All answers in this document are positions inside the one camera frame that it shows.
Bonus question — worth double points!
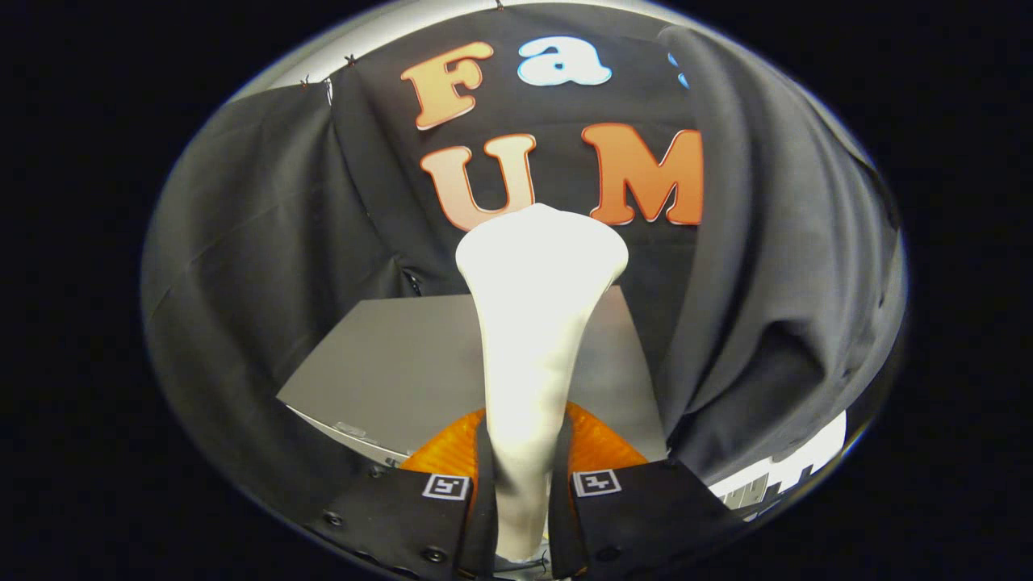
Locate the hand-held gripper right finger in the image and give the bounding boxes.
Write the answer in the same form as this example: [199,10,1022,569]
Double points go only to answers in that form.
[549,402,747,580]

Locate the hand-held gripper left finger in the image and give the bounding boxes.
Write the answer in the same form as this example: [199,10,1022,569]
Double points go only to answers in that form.
[311,408,497,580]

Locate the white garment steamer head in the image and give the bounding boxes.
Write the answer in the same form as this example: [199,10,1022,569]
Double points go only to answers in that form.
[454,203,630,562]

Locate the grey button shirt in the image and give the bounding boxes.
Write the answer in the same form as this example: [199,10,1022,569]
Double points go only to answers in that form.
[658,24,905,485]

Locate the grey drawer cabinet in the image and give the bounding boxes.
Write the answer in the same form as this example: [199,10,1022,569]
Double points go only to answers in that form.
[276,285,669,467]

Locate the black backdrop cloth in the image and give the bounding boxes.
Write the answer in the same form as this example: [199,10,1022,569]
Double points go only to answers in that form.
[145,4,703,517]

